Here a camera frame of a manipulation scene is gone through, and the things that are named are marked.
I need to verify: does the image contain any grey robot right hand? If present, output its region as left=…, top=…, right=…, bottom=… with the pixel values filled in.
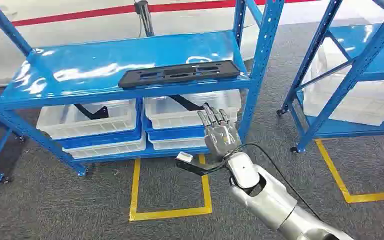
left=196, top=103, right=243, bottom=157

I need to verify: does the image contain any black plastic panel with cutouts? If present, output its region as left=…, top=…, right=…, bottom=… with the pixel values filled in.
left=117, top=59, right=242, bottom=89

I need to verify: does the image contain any clear plastic bin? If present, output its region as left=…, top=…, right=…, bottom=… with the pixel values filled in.
left=62, top=134, right=147, bottom=160
left=144, top=89, right=243, bottom=130
left=147, top=134, right=210, bottom=152
left=35, top=98, right=139, bottom=141

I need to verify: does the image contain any black long bar part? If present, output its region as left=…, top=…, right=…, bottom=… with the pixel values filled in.
left=168, top=94, right=210, bottom=112

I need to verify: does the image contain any large blue metal shelf rack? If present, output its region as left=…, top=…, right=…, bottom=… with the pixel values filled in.
left=0, top=0, right=286, bottom=177

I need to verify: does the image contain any black stand pole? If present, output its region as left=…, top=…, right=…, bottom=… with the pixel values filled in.
left=133, top=0, right=156, bottom=38

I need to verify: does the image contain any blue shelf rack with white bins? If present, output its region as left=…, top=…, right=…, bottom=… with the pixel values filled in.
left=276, top=0, right=384, bottom=155

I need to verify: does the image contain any wrist camera with black bracket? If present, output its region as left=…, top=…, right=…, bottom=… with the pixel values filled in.
left=174, top=151, right=228, bottom=177

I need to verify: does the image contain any black angled bracket part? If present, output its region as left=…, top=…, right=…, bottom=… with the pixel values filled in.
left=73, top=103, right=110, bottom=121

